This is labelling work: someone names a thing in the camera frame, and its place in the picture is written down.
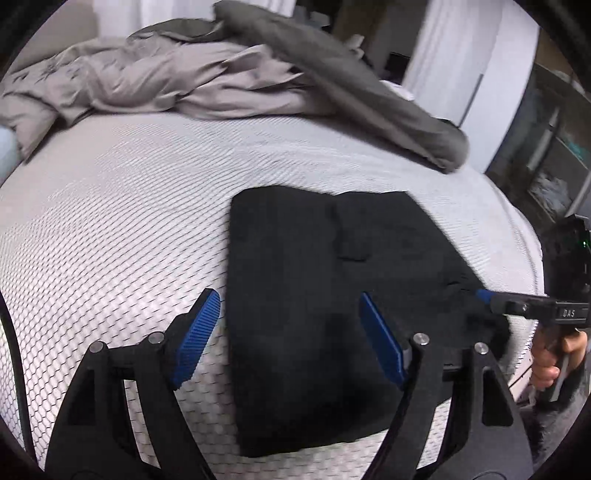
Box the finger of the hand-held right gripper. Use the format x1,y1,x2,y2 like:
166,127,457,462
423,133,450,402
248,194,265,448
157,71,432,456
475,288,557,319

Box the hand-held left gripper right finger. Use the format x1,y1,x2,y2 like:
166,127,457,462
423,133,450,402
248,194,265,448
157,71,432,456
359,292,536,480

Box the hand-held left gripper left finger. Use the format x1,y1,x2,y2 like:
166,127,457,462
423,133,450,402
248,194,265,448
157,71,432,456
44,288,221,480

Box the black pants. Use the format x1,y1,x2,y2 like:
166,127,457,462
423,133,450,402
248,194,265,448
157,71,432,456
228,187,509,459

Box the person's right hand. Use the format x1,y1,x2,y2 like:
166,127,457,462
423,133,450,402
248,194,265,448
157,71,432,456
529,325,589,391

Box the dark shelf unit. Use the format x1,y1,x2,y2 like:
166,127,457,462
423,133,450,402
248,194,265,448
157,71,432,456
485,65,591,224

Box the dark grey blanket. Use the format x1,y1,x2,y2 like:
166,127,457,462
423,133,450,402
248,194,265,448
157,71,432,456
129,0,469,174

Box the white wardrobe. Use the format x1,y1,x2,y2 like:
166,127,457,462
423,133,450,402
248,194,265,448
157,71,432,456
402,0,541,174

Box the light taupe printed duvet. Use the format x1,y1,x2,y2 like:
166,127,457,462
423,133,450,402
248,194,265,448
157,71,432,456
0,37,333,158

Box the beige headboard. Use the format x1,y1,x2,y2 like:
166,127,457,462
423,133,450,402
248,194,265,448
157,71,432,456
7,0,100,77

